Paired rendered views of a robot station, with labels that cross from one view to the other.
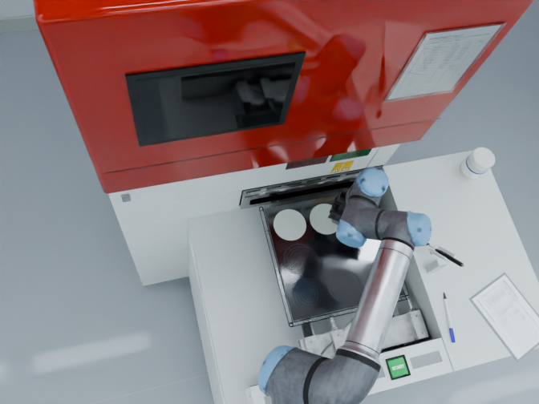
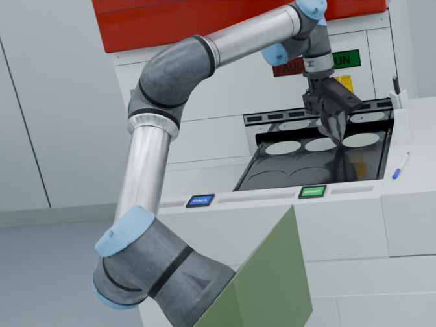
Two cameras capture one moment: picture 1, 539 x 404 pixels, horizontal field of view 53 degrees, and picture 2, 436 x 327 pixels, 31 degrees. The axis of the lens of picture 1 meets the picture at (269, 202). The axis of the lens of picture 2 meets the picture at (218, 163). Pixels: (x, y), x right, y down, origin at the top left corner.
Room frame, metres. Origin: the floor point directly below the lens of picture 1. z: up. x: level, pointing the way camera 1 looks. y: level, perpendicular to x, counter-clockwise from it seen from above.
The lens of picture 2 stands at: (-0.85, -1.61, 1.65)
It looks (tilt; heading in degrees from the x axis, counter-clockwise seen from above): 20 degrees down; 52
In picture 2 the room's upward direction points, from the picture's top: 12 degrees counter-clockwise
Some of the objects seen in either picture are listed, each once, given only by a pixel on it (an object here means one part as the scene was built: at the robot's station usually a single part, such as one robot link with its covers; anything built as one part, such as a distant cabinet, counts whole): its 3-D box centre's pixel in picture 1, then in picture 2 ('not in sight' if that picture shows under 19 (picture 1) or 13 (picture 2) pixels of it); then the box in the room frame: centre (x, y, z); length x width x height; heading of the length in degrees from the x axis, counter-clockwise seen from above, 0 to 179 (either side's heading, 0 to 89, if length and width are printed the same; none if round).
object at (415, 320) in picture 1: (417, 325); not in sight; (0.44, -0.53, 0.89); 0.08 x 0.03 x 0.03; 32
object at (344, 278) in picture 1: (333, 251); (315, 159); (0.56, -0.23, 0.90); 0.34 x 0.34 x 0.01; 32
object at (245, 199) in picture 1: (310, 189); (321, 133); (0.73, -0.11, 0.89); 0.44 x 0.02 x 0.10; 122
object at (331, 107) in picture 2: (350, 206); (322, 91); (0.65, -0.22, 1.06); 0.09 x 0.08 x 0.12; 86
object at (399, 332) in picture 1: (362, 339); not in sight; (0.35, -0.39, 0.87); 0.36 x 0.08 x 0.03; 122
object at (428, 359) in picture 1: (346, 381); (263, 226); (0.22, -0.37, 0.89); 0.55 x 0.09 x 0.14; 122
